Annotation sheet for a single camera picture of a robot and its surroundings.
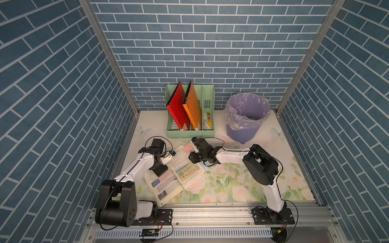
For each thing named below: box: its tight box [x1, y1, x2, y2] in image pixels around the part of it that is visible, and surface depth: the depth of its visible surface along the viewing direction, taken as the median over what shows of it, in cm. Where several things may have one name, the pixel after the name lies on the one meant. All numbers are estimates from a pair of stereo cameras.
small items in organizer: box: [203, 111, 212, 130], surface depth 114 cm
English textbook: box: [143, 144, 207, 208], surface depth 86 cm
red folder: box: [166, 82, 191, 130], surface depth 89 cm
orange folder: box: [182, 80, 203, 130], surface depth 94 cm
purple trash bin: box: [224, 92, 271, 145], surface depth 95 cm
